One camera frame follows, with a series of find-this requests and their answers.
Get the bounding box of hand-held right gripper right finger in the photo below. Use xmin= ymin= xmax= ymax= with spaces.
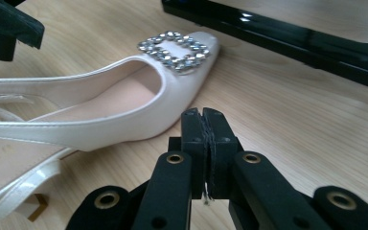
xmin=202 ymin=107 xmax=244 ymax=200

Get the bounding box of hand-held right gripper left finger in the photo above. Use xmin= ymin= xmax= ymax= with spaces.
xmin=180 ymin=107 xmax=210 ymax=199

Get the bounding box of white jewelled slingback heel shoe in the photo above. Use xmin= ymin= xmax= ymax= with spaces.
xmin=0 ymin=31 xmax=220 ymax=224

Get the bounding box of red and black shoe rack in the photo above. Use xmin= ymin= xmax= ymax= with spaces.
xmin=161 ymin=0 xmax=368 ymax=94

